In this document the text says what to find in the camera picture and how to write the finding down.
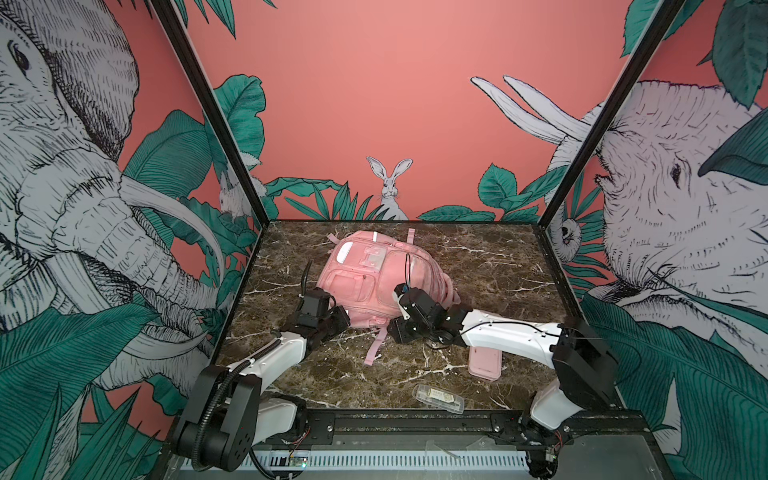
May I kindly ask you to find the black frame post left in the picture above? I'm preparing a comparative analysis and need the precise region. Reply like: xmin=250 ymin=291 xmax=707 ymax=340
xmin=151 ymin=0 xmax=270 ymax=228

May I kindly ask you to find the black frame post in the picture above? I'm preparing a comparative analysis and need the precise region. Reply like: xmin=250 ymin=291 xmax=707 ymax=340
xmin=151 ymin=0 xmax=270 ymax=228
xmin=537 ymin=0 xmax=685 ymax=228

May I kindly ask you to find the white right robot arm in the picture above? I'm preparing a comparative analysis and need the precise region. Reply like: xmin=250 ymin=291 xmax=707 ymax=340
xmin=387 ymin=302 xmax=618 ymax=431

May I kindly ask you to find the pink pencil case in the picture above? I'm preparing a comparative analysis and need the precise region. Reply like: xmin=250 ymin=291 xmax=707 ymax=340
xmin=468 ymin=347 xmax=503 ymax=382

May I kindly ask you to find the white ventilation grille strip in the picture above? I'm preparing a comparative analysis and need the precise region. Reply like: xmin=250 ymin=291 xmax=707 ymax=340
xmin=255 ymin=450 xmax=529 ymax=472

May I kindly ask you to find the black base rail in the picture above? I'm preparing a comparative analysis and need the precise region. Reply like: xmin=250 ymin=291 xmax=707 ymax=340
xmin=300 ymin=409 xmax=653 ymax=446

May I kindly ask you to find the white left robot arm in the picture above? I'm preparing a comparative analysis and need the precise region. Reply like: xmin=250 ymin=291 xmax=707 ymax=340
xmin=171 ymin=306 xmax=350 ymax=472

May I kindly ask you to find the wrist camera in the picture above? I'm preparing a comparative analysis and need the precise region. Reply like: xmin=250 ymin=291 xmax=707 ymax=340
xmin=298 ymin=287 xmax=336 ymax=325
xmin=394 ymin=283 xmax=447 ymax=328

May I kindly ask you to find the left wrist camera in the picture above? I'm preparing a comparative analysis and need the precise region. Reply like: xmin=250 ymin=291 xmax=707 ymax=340
xmin=298 ymin=287 xmax=336 ymax=325

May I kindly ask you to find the clear plastic eraser box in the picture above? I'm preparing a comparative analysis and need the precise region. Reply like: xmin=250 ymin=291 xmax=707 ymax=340
xmin=413 ymin=385 xmax=465 ymax=414

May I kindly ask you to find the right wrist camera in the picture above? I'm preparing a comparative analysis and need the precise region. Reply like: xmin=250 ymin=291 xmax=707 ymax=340
xmin=394 ymin=283 xmax=447 ymax=328

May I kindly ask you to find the black frame post right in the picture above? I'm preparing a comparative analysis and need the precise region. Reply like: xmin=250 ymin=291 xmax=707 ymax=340
xmin=537 ymin=0 xmax=685 ymax=228

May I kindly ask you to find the pink student backpack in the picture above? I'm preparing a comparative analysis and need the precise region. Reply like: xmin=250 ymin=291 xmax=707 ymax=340
xmin=316 ymin=228 xmax=460 ymax=365

